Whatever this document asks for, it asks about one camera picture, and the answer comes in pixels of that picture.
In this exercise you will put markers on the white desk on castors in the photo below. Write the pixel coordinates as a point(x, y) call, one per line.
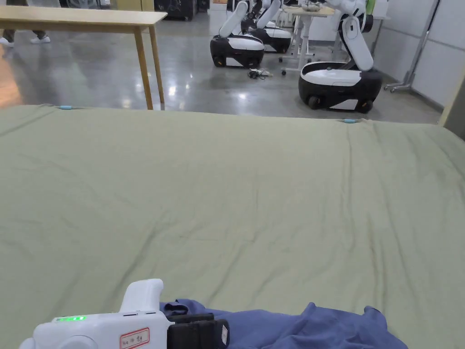
point(303, 32)

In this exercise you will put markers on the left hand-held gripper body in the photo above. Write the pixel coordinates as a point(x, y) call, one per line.
point(91, 332)

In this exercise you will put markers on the bed with pale green sheet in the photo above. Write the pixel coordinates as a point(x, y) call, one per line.
point(232, 203)

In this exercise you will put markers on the dark blue shirt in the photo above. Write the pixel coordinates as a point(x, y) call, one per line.
point(308, 332)

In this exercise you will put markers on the white and black wheeled robot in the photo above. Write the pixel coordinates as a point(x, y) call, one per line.
point(338, 83)
point(238, 47)
point(274, 36)

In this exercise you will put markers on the small blue sheet clip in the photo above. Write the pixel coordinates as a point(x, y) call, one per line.
point(66, 107)
point(350, 121)

